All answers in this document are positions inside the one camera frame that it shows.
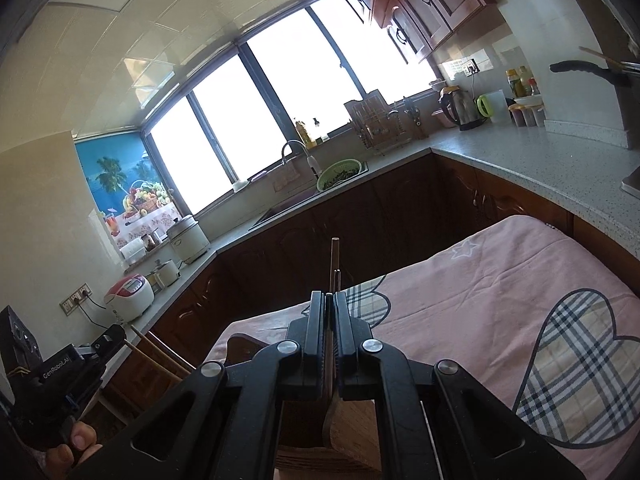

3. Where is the knife block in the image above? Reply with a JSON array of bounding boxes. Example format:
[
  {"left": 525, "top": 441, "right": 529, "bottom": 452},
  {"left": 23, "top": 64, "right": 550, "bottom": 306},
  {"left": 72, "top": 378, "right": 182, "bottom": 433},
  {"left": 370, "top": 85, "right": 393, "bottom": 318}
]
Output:
[{"left": 400, "top": 96, "right": 430, "bottom": 140}]

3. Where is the kitchen window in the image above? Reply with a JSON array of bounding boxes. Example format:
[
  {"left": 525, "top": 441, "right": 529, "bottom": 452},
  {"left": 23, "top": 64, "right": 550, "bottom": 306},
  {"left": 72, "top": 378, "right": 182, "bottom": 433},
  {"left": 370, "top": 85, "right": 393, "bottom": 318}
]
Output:
[{"left": 145, "top": 0, "right": 441, "bottom": 216}]

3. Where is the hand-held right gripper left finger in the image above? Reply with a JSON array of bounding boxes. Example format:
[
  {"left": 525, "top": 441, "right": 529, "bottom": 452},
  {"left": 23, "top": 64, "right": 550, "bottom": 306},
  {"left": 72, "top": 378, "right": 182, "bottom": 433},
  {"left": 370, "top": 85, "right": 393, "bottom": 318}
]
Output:
[{"left": 70, "top": 290, "right": 332, "bottom": 480}]

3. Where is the tropical fruit wall poster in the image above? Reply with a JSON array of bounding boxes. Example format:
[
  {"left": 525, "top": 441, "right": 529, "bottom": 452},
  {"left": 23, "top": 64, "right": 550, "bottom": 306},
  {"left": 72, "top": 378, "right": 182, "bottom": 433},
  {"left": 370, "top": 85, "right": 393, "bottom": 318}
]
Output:
[{"left": 75, "top": 132, "right": 181, "bottom": 261}]

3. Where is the white slow cooker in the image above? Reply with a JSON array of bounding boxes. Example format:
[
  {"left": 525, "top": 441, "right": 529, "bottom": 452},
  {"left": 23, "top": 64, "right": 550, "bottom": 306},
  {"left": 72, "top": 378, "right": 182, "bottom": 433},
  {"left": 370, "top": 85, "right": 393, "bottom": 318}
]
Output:
[{"left": 166, "top": 214, "right": 211, "bottom": 265}]

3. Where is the small white pot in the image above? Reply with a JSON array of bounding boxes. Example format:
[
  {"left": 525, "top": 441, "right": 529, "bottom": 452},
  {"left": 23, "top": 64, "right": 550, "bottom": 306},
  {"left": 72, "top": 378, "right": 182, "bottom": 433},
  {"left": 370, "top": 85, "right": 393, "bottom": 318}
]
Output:
[{"left": 150, "top": 259, "right": 181, "bottom": 288}]

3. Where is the steel faucet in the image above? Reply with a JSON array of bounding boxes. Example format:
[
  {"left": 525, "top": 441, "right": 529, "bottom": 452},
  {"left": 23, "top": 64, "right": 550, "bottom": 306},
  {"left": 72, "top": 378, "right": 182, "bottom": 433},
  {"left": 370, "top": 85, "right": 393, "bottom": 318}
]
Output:
[{"left": 281, "top": 140, "right": 321, "bottom": 181}]

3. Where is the pink plaid-heart tablecloth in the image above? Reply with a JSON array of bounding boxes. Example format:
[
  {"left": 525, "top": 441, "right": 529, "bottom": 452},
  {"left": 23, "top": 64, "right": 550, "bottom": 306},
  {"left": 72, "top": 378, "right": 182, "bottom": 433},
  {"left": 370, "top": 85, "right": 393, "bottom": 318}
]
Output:
[{"left": 205, "top": 215, "right": 640, "bottom": 480}]

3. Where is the person's left hand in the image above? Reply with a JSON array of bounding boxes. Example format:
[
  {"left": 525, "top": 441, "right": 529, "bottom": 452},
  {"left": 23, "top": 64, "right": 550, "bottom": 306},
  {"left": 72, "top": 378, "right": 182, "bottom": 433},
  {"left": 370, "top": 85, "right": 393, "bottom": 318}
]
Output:
[{"left": 42, "top": 420, "right": 104, "bottom": 480}]

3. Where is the electric kettle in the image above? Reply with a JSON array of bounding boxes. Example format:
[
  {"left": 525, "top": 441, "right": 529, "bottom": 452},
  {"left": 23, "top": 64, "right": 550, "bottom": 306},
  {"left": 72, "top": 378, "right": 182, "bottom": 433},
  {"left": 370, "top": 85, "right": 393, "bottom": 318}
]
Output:
[{"left": 439, "top": 86, "right": 488, "bottom": 132}]

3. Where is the wooden spatula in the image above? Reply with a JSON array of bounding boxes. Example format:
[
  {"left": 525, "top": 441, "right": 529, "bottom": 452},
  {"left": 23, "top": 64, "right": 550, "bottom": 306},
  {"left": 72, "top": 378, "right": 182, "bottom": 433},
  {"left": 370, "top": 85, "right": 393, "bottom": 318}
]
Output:
[{"left": 579, "top": 46, "right": 640, "bottom": 69}]

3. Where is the paper towel roll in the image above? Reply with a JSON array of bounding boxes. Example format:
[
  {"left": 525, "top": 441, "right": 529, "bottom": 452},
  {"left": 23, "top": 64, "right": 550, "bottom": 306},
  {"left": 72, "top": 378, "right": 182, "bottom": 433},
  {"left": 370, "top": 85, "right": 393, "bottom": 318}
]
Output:
[{"left": 119, "top": 237, "right": 148, "bottom": 266}]

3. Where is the white pitcher green handle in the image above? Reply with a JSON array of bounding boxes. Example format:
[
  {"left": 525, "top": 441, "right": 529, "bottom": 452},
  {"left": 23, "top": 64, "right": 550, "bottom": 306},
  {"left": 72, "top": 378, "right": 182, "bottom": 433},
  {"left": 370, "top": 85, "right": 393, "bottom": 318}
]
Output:
[{"left": 476, "top": 89, "right": 508, "bottom": 122}]

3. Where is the pink white rice cooker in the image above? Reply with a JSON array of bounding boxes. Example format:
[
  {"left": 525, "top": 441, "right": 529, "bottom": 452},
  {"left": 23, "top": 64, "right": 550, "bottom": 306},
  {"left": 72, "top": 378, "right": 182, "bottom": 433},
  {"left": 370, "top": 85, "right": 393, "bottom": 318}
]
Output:
[{"left": 104, "top": 274, "right": 155, "bottom": 322}]

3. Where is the black wok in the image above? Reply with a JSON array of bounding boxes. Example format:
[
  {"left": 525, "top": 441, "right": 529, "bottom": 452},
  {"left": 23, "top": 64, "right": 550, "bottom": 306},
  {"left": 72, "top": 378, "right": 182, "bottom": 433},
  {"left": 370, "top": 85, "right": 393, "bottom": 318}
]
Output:
[{"left": 550, "top": 60, "right": 640, "bottom": 91}]

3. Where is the dish rack with cutting board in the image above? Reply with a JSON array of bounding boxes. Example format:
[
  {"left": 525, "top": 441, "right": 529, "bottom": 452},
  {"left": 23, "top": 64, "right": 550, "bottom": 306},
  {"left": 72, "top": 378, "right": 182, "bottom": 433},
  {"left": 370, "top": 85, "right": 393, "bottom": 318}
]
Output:
[{"left": 344, "top": 89, "right": 401, "bottom": 150}]

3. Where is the seasoning jar set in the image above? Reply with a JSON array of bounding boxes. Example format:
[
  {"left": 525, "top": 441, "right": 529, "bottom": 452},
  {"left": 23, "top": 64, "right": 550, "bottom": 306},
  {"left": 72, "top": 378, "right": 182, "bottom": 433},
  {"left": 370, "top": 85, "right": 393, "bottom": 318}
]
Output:
[{"left": 509, "top": 96, "right": 546, "bottom": 128}]

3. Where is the black power cable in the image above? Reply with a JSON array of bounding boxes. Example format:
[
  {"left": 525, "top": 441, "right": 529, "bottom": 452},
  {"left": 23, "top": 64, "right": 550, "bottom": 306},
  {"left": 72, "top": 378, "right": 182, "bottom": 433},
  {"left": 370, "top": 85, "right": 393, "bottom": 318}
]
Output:
[{"left": 80, "top": 300, "right": 121, "bottom": 327}]

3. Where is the green colander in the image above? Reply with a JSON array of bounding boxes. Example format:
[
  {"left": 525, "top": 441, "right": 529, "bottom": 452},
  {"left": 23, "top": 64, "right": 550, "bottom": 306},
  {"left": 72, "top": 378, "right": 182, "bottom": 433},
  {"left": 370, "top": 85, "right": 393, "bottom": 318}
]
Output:
[{"left": 316, "top": 159, "right": 362, "bottom": 192}]

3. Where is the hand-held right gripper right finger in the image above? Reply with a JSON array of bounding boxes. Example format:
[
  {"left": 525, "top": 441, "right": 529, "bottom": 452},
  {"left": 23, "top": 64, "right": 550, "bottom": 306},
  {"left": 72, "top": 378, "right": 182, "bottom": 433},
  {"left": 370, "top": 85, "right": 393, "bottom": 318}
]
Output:
[{"left": 333, "top": 291, "right": 587, "bottom": 480}]

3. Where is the wide wall socket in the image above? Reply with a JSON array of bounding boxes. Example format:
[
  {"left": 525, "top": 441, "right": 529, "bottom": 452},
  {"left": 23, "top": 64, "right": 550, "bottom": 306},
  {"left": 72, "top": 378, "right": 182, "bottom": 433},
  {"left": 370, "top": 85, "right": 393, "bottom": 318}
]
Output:
[{"left": 60, "top": 284, "right": 95, "bottom": 315}]

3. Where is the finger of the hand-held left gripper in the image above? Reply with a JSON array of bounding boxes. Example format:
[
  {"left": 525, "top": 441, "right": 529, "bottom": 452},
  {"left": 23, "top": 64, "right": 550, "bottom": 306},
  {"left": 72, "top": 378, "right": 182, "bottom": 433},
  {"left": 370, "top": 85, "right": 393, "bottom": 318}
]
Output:
[{"left": 75, "top": 324, "right": 126, "bottom": 361}]

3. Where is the kitchen sink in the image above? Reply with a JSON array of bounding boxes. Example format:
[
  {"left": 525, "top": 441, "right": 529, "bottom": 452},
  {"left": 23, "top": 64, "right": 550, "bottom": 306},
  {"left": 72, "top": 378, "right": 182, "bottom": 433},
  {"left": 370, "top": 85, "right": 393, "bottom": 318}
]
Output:
[{"left": 250, "top": 160, "right": 371, "bottom": 231}]

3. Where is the wooden utensil holder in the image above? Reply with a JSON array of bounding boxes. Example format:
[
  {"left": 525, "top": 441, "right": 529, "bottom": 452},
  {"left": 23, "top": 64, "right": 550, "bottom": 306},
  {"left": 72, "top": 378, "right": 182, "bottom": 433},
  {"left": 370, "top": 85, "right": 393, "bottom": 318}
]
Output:
[{"left": 225, "top": 335, "right": 382, "bottom": 480}]

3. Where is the wooden stool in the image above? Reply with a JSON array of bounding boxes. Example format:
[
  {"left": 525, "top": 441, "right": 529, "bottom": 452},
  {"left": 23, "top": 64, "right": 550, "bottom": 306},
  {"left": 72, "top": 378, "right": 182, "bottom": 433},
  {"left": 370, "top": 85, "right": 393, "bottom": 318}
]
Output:
[{"left": 82, "top": 325, "right": 193, "bottom": 426}]

